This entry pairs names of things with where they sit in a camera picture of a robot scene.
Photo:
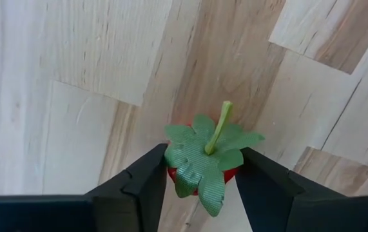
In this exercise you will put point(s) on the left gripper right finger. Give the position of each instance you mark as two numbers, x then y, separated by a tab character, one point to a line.
277	199

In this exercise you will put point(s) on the red artificial strawberry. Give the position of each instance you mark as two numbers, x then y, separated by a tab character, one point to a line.
196	154

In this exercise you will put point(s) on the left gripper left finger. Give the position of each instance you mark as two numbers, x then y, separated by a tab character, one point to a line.
132	199

